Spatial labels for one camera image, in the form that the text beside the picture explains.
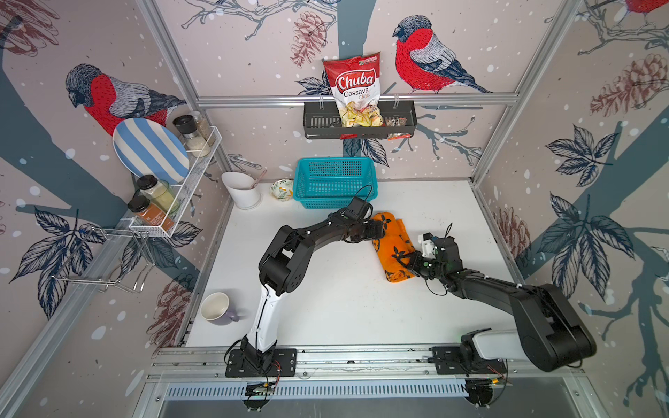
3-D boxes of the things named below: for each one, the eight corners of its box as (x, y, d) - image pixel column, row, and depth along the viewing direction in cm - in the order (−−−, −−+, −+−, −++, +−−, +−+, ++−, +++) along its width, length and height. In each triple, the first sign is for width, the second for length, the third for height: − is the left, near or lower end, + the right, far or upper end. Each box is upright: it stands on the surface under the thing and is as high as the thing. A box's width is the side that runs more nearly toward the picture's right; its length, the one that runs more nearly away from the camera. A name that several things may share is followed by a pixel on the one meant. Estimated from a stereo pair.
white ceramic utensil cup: (228, 211, 113) (215, 188, 102) (234, 195, 119) (223, 172, 108) (258, 211, 113) (249, 188, 102) (263, 195, 119) (254, 171, 108)
